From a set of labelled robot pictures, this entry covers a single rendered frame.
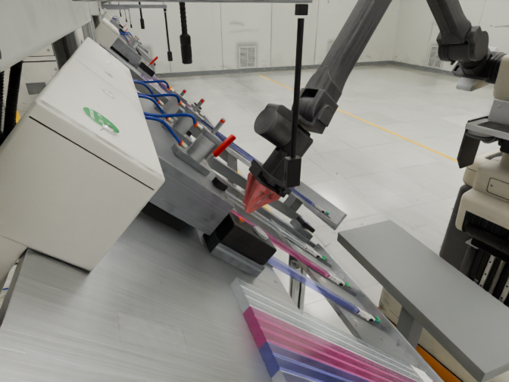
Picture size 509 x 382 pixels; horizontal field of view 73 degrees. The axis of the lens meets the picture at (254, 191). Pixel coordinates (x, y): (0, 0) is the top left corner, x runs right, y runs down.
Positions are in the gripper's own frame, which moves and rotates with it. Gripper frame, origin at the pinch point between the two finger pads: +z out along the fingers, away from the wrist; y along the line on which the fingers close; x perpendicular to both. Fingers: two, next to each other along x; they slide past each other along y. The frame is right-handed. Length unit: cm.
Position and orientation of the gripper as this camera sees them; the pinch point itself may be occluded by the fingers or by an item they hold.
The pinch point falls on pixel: (248, 207)
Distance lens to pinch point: 74.7
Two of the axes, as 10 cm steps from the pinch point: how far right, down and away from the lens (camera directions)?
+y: 3.5, 4.5, -8.2
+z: -5.8, 7.9, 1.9
